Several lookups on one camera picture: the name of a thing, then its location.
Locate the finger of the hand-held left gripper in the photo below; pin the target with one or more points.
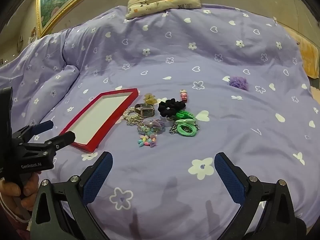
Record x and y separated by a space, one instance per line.
63 140
45 126

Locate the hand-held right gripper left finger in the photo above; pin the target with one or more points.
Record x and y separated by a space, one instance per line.
97 177

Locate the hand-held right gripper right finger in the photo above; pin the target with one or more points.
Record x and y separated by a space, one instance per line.
228 177

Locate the red tray box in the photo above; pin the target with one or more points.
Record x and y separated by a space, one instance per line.
100 120

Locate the metal band wristwatch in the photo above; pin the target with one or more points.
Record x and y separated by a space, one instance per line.
147 111

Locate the black scrunchie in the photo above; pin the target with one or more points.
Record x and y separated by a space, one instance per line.
172 106

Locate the pink hair clip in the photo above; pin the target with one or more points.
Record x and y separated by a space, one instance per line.
184 95

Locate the yellow hair claw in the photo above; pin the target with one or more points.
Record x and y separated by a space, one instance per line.
150 98

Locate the person's left hand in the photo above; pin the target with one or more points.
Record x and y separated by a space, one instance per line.
28 195

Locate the purple floral blanket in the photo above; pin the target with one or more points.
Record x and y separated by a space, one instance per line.
200 55

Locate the gold framed painting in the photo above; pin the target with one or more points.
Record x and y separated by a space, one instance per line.
57 0

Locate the cartoon print pillow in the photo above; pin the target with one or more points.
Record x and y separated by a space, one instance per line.
162 0

